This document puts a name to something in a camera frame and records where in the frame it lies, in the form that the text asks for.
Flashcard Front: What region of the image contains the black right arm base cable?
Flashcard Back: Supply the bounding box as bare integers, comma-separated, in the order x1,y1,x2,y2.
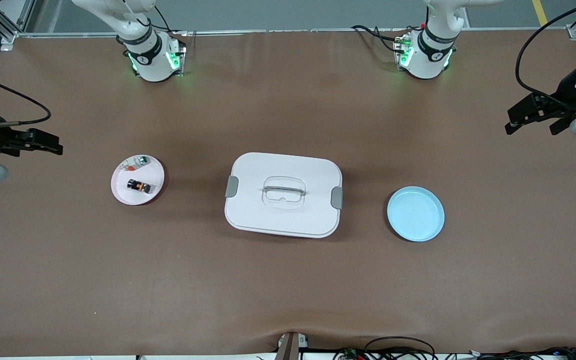
153,5,189,36

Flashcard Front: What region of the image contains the pinkish white round plate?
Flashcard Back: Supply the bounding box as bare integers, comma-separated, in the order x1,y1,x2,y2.
111,154,165,206

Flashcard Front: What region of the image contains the aluminium frame post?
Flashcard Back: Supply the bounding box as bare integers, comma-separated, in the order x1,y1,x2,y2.
0,0,36,43

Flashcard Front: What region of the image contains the black arm base cable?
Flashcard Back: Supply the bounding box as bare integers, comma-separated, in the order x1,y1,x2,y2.
153,5,189,36
350,24,404,53

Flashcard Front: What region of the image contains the black left arm base cable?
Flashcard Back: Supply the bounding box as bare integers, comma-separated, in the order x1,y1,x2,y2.
350,24,404,53

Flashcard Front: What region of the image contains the light blue round plate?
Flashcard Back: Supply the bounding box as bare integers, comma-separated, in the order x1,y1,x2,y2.
387,186,445,243

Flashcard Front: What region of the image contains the silver table edge rail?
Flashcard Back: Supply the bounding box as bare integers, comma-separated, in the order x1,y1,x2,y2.
15,27,569,38

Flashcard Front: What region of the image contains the tangled black cable bundle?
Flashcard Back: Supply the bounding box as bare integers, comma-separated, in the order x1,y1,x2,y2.
333,345,576,360

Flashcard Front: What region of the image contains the grey camera stand bracket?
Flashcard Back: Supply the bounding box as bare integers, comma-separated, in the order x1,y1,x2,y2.
275,331,310,360

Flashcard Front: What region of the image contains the looped black cable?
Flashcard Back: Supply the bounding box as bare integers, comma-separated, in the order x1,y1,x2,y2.
364,336,436,360

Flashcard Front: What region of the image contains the orange and black switch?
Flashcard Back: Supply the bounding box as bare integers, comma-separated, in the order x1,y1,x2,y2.
127,178,153,194

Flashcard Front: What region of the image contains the white lidded storage box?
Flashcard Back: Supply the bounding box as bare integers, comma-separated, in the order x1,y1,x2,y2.
224,152,344,239

